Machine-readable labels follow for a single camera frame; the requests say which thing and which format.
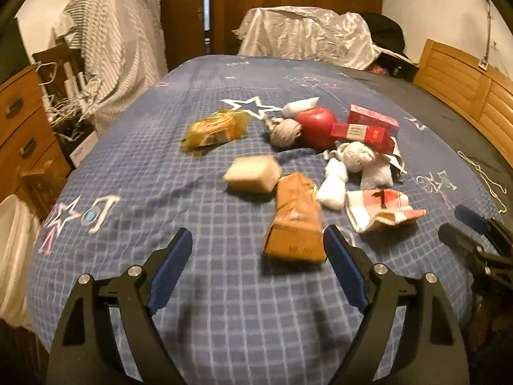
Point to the white rolled sock ball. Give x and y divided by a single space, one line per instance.
354 155

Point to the black cloth pile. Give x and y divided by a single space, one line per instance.
385 32

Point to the orange white torn carton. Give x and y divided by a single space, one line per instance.
371 210

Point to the blue checkered bed sheet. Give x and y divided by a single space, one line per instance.
234 318

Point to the white rolled cloth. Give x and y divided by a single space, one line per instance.
332 191

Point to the red cigarette box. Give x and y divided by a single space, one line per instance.
378 138

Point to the white plastic bucket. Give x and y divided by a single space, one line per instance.
19 231

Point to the dark grey blanket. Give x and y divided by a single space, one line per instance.
455 130

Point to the small wooden chair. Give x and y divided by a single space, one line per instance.
41 187

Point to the shiny white cloth cover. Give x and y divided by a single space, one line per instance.
310 33

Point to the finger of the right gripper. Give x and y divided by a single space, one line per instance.
453 237
473 220

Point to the yellow snack wrapper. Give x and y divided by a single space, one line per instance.
222 126

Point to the wooden door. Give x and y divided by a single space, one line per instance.
183 25

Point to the beige sponge block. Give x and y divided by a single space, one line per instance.
253 174

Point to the white crumpled plastic wrap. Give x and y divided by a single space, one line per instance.
376 175

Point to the wooden headboard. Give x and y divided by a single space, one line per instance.
482 96

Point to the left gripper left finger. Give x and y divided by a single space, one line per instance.
84 348

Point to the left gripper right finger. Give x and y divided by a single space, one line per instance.
431 347

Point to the white tissue wad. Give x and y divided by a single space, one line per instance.
293 108

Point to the wooden chest of drawers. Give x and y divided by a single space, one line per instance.
28 142

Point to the striped cloth cover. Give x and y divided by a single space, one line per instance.
122 46

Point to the grey rolled sock ball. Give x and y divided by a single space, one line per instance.
282 133

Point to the pink red carton box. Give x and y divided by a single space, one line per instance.
360 115

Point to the red apple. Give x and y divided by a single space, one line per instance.
316 126

